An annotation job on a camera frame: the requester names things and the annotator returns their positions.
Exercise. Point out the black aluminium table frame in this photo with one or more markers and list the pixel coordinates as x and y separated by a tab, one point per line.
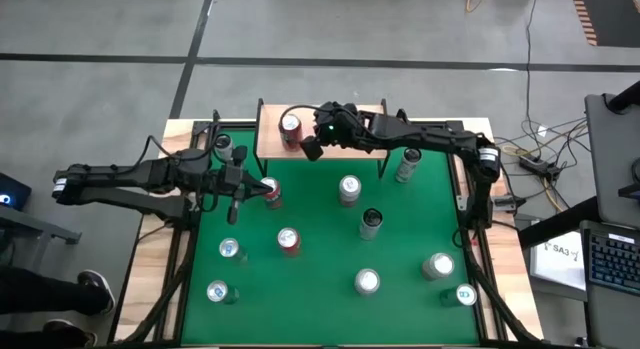
430	124

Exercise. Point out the red Fanta can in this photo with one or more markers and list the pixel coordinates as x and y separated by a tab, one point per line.
274	196
291	129
288	238

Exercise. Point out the black backlit keyboard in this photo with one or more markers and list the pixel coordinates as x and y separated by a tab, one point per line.
615	261

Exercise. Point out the black mat striped edge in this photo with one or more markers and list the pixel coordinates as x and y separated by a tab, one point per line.
615	14

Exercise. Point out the grey side table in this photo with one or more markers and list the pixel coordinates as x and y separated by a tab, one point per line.
30	224

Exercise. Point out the black computer tower blue lights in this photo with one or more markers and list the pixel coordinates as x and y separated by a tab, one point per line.
12	189

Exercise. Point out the blue silver Red Bull can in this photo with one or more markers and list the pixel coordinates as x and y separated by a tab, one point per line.
229	248
218	291
465	295

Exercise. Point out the wooden shelf black metal frame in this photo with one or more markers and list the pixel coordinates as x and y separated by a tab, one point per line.
270	139

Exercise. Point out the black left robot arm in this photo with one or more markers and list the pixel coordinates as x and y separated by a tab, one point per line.
125	176

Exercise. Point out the silver mounting bracket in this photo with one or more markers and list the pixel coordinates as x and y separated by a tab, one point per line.
462	203

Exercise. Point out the grey keyboard tray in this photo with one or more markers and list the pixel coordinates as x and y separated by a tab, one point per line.
615	319

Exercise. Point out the white red Spindrift can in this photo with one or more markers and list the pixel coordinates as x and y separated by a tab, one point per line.
367	281
349	186

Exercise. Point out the black monitor stand base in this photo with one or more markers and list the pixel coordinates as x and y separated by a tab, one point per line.
632	189

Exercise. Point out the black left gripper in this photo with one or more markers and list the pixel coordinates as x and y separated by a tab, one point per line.
231	181

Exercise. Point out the black power strip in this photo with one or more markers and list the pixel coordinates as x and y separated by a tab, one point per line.
535	164

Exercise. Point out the white orange Spindrift can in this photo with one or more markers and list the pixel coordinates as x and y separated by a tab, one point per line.
440	265

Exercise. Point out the green table mat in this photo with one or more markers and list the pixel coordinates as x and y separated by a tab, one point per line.
325	259

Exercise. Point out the black desk strut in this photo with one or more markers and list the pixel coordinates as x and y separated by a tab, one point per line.
555	221

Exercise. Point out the person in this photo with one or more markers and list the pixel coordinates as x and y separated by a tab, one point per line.
50	289

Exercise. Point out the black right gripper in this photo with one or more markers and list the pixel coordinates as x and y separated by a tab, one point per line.
345	129

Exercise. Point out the grey desk top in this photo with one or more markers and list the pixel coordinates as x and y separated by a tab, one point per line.
610	154

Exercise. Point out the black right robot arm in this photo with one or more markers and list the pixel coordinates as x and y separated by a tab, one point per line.
430	136

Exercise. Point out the white paper sheet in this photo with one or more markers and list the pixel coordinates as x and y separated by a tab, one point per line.
557	261

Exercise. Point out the black monitor pole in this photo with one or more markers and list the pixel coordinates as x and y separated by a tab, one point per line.
627	96

